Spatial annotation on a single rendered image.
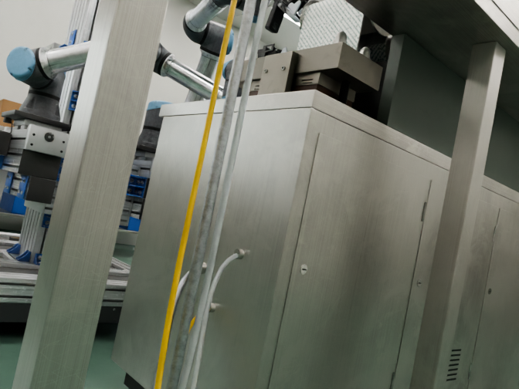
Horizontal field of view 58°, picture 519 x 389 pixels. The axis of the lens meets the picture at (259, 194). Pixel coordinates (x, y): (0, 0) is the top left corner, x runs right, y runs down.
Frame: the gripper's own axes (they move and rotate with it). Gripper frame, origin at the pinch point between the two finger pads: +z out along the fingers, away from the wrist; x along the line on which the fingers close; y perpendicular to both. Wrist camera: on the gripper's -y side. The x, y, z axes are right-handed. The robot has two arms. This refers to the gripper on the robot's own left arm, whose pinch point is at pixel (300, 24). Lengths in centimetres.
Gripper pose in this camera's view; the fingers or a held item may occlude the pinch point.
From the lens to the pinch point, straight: 162.2
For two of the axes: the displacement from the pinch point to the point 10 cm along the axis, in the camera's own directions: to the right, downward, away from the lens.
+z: 3.7, 7.0, -6.1
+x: 7.3, 1.8, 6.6
